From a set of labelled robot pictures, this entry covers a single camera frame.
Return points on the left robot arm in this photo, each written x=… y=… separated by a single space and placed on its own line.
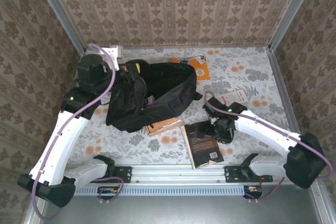
x=60 y=142

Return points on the black paperback book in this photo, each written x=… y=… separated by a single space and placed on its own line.
x=203 y=150

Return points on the black backpack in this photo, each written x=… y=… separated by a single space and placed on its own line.
x=168 y=90

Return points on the aluminium mounting rail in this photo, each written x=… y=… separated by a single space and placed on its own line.
x=178 y=172

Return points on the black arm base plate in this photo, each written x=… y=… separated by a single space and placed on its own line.
x=126 y=174
x=232 y=174

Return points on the orange-brown paperback book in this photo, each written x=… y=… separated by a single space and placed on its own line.
x=164 y=127

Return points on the grey metal sheet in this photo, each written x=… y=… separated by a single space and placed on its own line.
x=183 y=211

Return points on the orange open booklet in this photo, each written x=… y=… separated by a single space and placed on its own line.
x=200 y=68

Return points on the aluminium frame post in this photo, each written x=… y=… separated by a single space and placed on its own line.
x=291 y=11
x=60 y=14

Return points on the aluminium side rail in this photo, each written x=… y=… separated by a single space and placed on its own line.
x=82 y=54
x=284 y=90

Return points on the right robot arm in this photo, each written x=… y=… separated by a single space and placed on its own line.
x=262 y=132

